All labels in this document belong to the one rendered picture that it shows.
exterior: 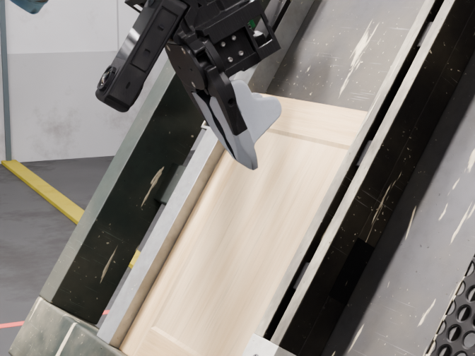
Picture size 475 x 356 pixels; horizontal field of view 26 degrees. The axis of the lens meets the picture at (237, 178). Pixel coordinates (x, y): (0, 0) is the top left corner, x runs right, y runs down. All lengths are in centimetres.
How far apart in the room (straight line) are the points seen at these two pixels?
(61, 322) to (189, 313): 32
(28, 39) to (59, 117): 70
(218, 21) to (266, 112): 10
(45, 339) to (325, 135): 65
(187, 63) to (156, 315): 79
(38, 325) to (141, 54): 107
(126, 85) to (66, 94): 785
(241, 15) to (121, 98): 13
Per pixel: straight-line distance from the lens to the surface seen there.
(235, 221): 162
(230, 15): 93
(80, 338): 177
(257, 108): 97
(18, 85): 867
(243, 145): 96
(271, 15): 179
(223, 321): 153
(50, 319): 189
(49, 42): 871
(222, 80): 92
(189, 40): 92
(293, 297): 135
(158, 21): 92
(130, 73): 92
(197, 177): 172
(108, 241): 194
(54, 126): 877
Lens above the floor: 149
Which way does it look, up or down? 11 degrees down
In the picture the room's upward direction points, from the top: straight up
